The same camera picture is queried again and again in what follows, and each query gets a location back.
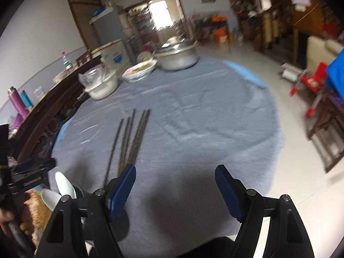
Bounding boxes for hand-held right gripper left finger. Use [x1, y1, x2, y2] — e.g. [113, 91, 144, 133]
[35, 163, 137, 258]

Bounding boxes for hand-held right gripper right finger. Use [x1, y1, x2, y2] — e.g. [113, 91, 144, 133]
[214, 164, 315, 258]

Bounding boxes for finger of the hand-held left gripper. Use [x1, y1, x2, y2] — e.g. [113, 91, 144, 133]
[11, 157, 56, 175]

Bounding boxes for person's left hand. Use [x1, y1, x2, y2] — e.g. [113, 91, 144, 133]
[0, 206, 34, 236]

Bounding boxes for white ceramic spoon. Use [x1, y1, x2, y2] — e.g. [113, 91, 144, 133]
[40, 189, 62, 210]
[55, 171, 76, 197]

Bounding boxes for purple thermos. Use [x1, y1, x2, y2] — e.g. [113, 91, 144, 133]
[8, 86, 29, 119]

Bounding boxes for gold patterned cushion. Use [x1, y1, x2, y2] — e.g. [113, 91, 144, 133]
[25, 189, 52, 246]

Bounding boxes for carved wooden side table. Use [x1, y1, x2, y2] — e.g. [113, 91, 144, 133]
[8, 56, 106, 165]

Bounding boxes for teal bottle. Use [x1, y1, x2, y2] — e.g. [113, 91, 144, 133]
[20, 90, 34, 111]

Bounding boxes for grey tablecloth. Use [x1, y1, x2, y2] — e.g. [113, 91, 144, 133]
[51, 56, 286, 249]

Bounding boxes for small bowl of food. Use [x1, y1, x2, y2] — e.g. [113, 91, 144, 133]
[53, 71, 68, 84]

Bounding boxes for white bowl with plastic wrap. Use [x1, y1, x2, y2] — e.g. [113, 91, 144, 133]
[78, 67, 119, 101]

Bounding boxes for red-capped plastic water bottle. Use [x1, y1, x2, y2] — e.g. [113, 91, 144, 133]
[61, 51, 72, 69]

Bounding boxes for dark wooden chair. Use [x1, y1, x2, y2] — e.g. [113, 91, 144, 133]
[306, 91, 344, 174]

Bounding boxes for light blue table cover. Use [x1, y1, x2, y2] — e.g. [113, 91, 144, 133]
[51, 60, 268, 151]

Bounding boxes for wrapped bowl of food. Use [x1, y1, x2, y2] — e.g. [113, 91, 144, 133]
[121, 58, 159, 83]

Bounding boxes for white chest freezer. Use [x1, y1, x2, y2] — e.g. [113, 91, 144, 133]
[91, 39, 130, 72]

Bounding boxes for small white stool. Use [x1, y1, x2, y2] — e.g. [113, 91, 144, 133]
[279, 62, 302, 83]

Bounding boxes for round white disc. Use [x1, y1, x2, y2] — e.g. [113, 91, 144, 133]
[136, 51, 154, 64]

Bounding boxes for red stool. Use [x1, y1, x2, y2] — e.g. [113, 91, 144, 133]
[290, 62, 332, 118]

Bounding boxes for metal pot with lid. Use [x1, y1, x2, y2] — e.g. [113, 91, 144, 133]
[153, 36, 198, 71]

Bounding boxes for brown wooden door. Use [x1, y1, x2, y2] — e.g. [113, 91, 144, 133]
[66, 0, 103, 52]

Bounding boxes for grey refrigerator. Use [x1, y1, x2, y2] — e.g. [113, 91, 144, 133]
[89, 5, 130, 52]

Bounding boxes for blue cloth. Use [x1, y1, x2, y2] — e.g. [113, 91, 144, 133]
[325, 47, 344, 100]

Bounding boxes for orange boxes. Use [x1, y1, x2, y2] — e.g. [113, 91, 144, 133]
[211, 15, 230, 44]

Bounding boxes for cream armchair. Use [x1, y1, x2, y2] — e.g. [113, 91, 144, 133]
[306, 35, 344, 74]

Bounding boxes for glass display shelf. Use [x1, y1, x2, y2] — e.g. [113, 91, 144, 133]
[128, 5, 157, 47]

